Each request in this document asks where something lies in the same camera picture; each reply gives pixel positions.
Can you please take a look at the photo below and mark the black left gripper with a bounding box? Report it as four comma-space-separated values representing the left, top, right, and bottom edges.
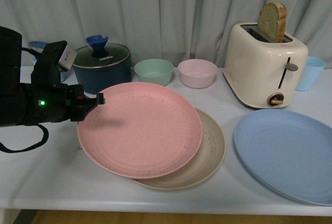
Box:
24, 41, 105, 123

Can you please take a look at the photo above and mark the pink plate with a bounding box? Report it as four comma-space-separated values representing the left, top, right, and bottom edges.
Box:
77, 82, 202, 179

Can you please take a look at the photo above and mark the dark blue saucepan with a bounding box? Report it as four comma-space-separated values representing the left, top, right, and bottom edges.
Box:
73, 56, 132, 94

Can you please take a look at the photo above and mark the light blue cup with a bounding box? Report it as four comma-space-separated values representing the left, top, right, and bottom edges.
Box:
31, 57, 71, 82
296, 56, 326, 91

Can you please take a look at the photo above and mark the glass lid with blue knob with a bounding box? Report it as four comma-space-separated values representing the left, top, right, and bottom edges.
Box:
73, 35, 131, 69

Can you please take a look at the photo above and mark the green bowl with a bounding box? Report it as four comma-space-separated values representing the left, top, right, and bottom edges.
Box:
134, 59, 174, 86

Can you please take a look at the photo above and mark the pink bowl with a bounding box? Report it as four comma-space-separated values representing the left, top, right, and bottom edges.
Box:
177, 59, 218, 89

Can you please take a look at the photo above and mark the grey curtain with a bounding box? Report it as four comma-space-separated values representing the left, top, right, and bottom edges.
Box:
1, 0, 331, 68

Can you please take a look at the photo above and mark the beige plate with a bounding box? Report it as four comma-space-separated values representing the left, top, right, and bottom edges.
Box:
135, 109, 226, 190

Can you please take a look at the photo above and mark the cream toaster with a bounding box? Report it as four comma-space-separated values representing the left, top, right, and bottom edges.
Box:
224, 23, 308, 108

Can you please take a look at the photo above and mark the bread slice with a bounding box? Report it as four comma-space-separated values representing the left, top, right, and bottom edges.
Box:
257, 2, 287, 43

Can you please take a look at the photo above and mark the blue plate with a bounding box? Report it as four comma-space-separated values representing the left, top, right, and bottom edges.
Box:
233, 109, 331, 206

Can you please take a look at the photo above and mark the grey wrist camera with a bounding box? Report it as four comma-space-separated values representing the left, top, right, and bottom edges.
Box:
57, 45, 77, 72

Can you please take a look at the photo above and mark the black cable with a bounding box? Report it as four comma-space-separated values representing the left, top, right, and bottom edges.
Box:
0, 46, 50, 153

